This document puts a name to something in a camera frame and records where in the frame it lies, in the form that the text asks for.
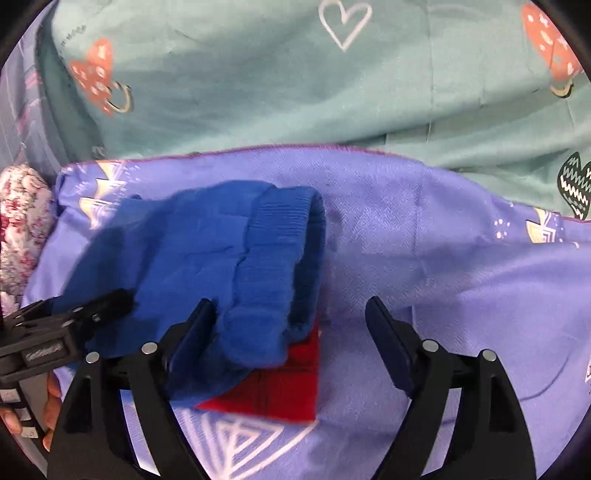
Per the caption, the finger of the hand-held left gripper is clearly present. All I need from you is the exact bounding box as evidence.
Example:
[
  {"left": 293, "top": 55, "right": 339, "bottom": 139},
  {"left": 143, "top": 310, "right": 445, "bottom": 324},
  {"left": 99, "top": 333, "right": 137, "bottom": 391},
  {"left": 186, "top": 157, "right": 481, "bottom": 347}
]
[
  {"left": 68, "top": 288, "right": 137, "bottom": 344},
  {"left": 4, "top": 298, "right": 70, "bottom": 329}
]

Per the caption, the purple patterned blanket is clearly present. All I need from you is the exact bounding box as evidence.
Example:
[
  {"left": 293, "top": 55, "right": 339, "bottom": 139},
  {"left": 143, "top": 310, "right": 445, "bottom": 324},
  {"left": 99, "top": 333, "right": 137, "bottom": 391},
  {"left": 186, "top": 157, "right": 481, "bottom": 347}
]
[{"left": 21, "top": 144, "right": 591, "bottom": 480}]

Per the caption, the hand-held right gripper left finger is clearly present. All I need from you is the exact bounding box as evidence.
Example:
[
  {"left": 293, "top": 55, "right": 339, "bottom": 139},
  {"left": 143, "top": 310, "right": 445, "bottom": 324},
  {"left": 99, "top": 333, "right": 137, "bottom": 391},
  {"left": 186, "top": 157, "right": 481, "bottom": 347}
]
[{"left": 46, "top": 298, "right": 219, "bottom": 480}]

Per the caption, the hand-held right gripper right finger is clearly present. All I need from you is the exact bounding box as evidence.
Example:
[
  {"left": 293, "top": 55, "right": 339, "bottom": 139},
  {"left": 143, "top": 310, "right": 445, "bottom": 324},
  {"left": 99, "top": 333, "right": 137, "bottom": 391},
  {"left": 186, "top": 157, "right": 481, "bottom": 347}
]
[{"left": 364, "top": 296, "right": 537, "bottom": 480}]

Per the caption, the green printed bedsheet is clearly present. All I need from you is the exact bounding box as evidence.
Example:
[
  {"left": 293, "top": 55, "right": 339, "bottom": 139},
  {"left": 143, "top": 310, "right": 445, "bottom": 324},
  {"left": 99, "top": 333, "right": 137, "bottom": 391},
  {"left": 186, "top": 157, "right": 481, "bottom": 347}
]
[{"left": 37, "top": 0, "right": 591, "bottom": 219}]

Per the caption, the person's left hand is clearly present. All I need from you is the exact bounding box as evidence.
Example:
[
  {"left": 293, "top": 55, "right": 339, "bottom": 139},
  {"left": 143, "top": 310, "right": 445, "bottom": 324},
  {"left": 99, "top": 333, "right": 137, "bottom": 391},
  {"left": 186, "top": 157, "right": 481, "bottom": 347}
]
[{"left": 0, "top": 372, "right": 64, "bottom": 453}]

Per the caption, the grey-purple striped cloth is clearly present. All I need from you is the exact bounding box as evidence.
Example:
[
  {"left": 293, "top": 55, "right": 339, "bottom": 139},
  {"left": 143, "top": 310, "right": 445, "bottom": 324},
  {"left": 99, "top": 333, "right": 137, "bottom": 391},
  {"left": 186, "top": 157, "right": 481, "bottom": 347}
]
[{"left": 0, "top": 46, "right": 70, "bottom": 178}]

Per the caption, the red and blue sweater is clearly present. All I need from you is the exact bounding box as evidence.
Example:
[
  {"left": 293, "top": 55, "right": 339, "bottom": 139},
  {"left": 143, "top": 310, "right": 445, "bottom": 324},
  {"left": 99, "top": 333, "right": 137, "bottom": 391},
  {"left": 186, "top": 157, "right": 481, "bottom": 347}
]
[{"left": 62, "top": 180, "right": 327, "bottom": 424}]

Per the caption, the floral pillow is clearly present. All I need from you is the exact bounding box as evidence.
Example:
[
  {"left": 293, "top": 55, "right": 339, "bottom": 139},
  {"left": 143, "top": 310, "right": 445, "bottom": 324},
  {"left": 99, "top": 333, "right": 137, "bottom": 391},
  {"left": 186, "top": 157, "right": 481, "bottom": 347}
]
[{"left": 0, "top": 165, "right": 57, "bottom": 297}]

